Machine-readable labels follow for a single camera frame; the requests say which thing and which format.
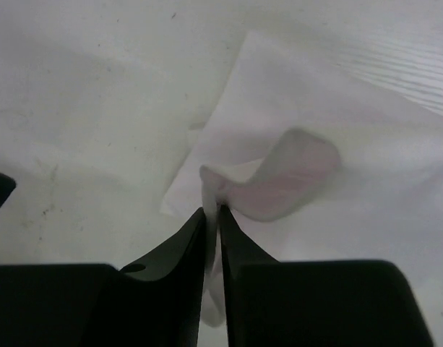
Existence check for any white tank top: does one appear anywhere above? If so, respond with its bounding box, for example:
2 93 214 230
161 33 443 329

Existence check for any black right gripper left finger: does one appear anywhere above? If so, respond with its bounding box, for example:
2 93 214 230
0 210 206 346

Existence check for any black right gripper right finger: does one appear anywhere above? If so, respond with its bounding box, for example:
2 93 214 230
218 206 434 346

